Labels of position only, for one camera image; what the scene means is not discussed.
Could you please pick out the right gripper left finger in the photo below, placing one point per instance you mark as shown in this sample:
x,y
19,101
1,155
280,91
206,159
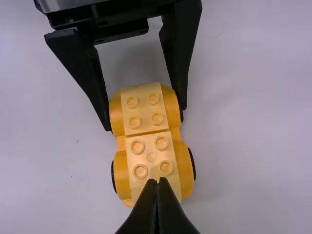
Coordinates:
x,y
141,214

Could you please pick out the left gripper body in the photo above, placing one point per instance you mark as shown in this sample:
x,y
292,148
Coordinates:
x,y
109,22

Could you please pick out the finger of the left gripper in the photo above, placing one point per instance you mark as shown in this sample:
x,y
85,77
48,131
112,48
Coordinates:
x,y
181,61
83,73

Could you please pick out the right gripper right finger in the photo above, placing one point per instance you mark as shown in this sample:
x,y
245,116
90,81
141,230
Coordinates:
x,y
173,214

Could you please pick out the yellow toy car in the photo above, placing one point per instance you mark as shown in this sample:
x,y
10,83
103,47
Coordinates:
x,y
146,114

